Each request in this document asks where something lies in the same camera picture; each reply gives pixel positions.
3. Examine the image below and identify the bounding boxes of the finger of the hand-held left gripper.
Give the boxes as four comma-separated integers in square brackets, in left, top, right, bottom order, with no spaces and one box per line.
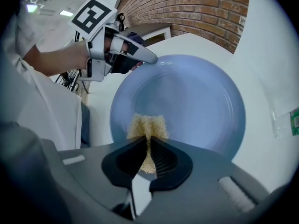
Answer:
[111,54,142,75]
[109,34,159,65]

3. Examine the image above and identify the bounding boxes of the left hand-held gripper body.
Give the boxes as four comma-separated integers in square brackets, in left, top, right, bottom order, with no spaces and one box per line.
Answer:
[67,0,120,82]

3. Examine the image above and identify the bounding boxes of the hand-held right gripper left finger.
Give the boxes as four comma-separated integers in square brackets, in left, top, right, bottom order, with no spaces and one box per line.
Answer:
[41,136,150,220]

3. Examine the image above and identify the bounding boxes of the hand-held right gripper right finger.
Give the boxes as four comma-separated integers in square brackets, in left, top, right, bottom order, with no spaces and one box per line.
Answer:
[140,136,271,224]

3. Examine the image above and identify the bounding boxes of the blue big plate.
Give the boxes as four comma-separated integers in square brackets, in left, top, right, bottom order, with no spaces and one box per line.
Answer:
[109,54,247,161]

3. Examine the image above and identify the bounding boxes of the yellow sponge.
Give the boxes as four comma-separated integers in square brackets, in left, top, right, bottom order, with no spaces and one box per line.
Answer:
[126,112,170,175]

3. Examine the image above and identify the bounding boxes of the person's left forearm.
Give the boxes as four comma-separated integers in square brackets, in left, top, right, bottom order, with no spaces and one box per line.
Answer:
[22,40,92,77]

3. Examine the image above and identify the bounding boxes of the dark blue cloth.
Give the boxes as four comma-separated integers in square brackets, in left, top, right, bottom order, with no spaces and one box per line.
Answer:
[127,31,146,48]

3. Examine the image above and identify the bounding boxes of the grey table with white legs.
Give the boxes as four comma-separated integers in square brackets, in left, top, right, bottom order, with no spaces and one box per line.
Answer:
[121,23,173,42]

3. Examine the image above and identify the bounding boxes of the person's blue jeans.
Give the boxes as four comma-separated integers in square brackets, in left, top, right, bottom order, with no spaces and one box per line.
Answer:
[80,101,91,149]

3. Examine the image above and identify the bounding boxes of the white square table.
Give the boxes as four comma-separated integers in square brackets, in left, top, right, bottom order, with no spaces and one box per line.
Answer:
[88,33,299,196]

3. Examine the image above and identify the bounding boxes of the person's white shirt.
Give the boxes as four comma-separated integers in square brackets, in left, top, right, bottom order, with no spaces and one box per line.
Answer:
[0,0,83,152]

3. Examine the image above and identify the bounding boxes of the clear plastic water bottle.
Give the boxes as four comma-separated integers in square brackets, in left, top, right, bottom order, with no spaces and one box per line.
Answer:
[271,108,299,140]

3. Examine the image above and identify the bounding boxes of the wire shelf rack with clutter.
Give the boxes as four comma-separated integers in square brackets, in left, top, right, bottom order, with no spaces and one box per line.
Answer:
[55,68,91,95]

